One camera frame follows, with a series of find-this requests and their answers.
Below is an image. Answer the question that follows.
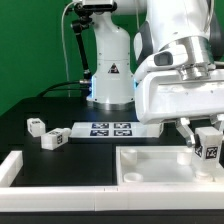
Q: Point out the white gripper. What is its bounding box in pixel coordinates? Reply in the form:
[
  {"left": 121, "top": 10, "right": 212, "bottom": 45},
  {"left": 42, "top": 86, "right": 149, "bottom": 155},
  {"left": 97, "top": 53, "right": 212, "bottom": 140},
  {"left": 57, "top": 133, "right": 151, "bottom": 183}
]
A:
[{"left": 135, "top": 69, "right": 224, "bottom": 148}]

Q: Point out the white square tabletop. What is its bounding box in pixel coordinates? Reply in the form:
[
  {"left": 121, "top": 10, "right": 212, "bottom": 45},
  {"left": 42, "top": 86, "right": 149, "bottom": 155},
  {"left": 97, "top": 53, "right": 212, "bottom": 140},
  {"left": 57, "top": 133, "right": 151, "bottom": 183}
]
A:
[{"left": 116, "top": 146, "right": 224, "bottom": 185}]

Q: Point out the white cable right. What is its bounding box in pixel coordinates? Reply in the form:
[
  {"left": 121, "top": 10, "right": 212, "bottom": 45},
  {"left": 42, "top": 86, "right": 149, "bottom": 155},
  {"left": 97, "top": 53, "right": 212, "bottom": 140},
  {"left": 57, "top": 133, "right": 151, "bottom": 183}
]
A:
[{"left": 134, "top": 0, "right": 142, "bottom": 34}]

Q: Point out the white marker base plate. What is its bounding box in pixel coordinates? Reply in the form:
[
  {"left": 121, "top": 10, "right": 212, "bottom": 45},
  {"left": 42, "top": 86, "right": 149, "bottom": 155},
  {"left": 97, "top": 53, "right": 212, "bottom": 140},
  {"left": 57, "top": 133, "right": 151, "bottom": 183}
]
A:
[{"left": 70, "top": 122, "right": 160, "bottom": 138}]

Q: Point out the white U-shaped obstacle fence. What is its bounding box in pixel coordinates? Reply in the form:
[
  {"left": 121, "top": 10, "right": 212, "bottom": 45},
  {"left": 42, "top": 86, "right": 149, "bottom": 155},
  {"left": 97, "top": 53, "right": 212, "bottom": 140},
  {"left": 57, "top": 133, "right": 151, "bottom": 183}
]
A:
[{"left": 0, "top": 151, "right": 224, "bottom": 212}]

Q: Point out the black cable at base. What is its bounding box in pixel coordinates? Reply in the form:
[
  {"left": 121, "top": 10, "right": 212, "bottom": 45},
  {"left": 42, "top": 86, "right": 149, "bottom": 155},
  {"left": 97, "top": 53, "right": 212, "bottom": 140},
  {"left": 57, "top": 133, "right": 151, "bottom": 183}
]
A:
[{"left": 37, "top": 79, "right": 93, "bottom": 98}]

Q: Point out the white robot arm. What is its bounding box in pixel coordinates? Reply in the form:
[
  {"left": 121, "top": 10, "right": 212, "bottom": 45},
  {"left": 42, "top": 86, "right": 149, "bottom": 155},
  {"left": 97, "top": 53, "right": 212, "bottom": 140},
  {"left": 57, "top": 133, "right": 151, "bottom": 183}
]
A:
[{"left": 74, "top": 0, "right": 224, "bottom": 145}]

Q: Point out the white cable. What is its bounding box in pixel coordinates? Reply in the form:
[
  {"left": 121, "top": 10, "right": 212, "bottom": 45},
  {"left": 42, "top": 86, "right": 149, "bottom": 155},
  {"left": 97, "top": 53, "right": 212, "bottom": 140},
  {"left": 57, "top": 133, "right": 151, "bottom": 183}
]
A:
[
  {"left": 60, "top": 1, "right": 78, "bottom": 98},
  {"left": 134, "top": 0, "right": 142, "bottom": 34}
]

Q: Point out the white cable left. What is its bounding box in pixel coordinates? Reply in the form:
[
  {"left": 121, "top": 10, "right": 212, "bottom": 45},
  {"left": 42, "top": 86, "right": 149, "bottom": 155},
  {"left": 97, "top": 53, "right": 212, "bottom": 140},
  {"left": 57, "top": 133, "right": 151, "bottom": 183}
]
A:
[{"left": 60, "top": 1, "right": 78, "bottom": 98}]

